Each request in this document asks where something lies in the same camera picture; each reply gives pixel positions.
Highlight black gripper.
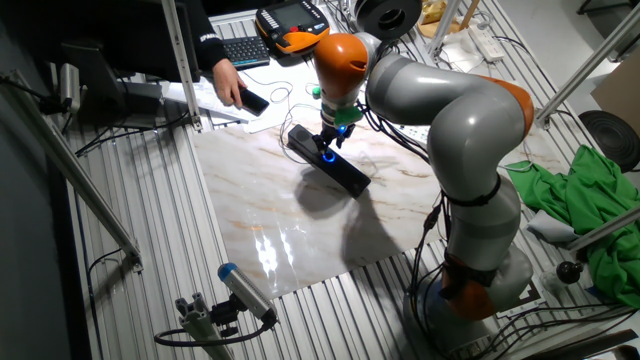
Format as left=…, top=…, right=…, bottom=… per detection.
left=312, top=121, right=358, bottom=155

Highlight black smartphone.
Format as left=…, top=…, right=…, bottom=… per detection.
left=234, top=85, right=271, bottom=118

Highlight forearm in black sleeve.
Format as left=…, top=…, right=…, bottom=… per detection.
left=177, top=0, right=229, bottom=73

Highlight black speaker bar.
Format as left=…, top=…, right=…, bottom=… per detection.
left=286, top=123, right=372, bottom=200

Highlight black ball knob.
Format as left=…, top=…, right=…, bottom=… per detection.
left=555, top=260, right=585, bottom=285

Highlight person's hand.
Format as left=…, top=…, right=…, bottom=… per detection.
left=212, top=58, right=249, bottom=108

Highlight orange and black teach pendant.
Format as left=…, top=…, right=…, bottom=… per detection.
left=254, top=0, right=332, bottom=56

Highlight black keyboard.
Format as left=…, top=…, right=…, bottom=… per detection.
left=222, top=35, right=272, bottom=70

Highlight black filament spool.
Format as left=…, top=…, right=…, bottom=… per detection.
left=352, top=0, right=424, bottom=42

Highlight white printed papers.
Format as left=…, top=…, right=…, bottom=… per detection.
left=162, top=77, right=281, bottom=134

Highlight wooden board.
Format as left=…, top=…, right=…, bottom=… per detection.
left=417, top=0, right=482, bottom=40

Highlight long white power strip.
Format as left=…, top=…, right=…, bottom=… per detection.
left=467, top=24, right=506, bottom=64

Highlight short aluminium profile stub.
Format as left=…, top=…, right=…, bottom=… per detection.
left=174, top=292, right=234, bottom=360

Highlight black monitor with stand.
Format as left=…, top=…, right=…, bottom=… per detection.
left=9, top=0, right=201, bottom=129

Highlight grey cloth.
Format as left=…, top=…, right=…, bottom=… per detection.
left=524, top=209, right=581, bottom=245

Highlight green cloth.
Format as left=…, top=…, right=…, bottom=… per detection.
left=505, top=144, right=640, bottom=309

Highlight black round disc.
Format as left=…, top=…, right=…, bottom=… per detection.
left=578, top=109, right=640, bottom=174

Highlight brown cardboard sheet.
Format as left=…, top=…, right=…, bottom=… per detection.
left=590, top=49, right=640, bottom=136

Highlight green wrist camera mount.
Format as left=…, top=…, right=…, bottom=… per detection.
left=311, top=86, right=365, bottom=127

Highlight thin black speaker cable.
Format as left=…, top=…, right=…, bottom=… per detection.
left=242, top=69, right=326, bottom=166

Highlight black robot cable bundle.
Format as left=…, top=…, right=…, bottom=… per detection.
left=357, top=44, right=501, bottom=360

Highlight aluminium frame post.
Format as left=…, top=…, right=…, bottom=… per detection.
left=427, top=0, right=464, bottom=59
left=160, top=0, right=204, bottom=132

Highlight silver camera with blue end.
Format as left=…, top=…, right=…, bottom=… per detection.
left=217, top=262, right=279, bottom=324

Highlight white power strip cable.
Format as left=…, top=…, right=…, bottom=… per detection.
left=497, top=139, right=534, bottom=174

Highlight black camera clamp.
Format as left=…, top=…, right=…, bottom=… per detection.
left=209, top=294, right=246, bottom=339

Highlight black camera cable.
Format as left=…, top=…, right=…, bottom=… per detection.
left=153, top=309, right=279, bottom=348

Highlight aluminium diagonal frame bar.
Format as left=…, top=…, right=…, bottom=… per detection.
left=0, top=69, right=145, bottom=274

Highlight silver cylindrical camera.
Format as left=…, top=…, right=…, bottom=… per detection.
left=58, top=62, right=82, bottom=114

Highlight black floor cable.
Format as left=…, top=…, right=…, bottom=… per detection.
left=492, top=302, right=640, bottom=359

